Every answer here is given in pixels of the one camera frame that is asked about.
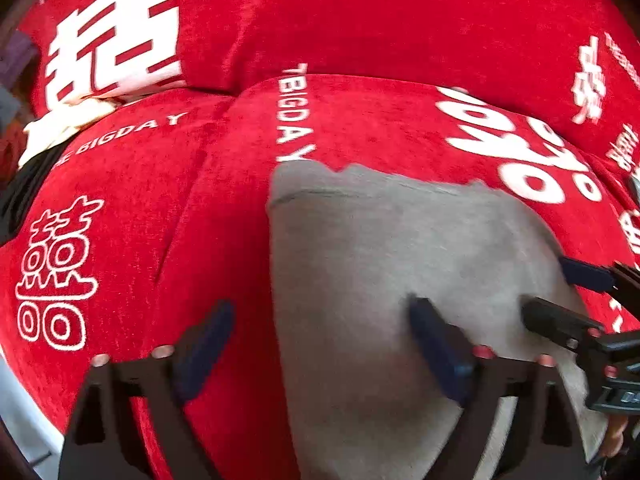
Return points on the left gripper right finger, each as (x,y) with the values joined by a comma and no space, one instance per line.
(543,440)

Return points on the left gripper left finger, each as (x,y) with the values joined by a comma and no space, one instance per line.
(102,439)

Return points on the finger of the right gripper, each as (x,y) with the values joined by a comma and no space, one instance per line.
(586,275)
(564,327)

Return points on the grey knitted small garment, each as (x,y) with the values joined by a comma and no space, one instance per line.
(348,249)

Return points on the person's right hand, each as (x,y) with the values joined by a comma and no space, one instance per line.
(614,436)

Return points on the black cloth at edge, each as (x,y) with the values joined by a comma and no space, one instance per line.
(18,196)

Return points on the white cloth at edge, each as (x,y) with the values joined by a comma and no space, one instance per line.
(60,124)

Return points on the red wedding print blanket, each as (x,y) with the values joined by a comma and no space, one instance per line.
(156,212)

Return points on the purple cloth in pile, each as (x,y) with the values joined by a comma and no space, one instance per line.
(16,55)

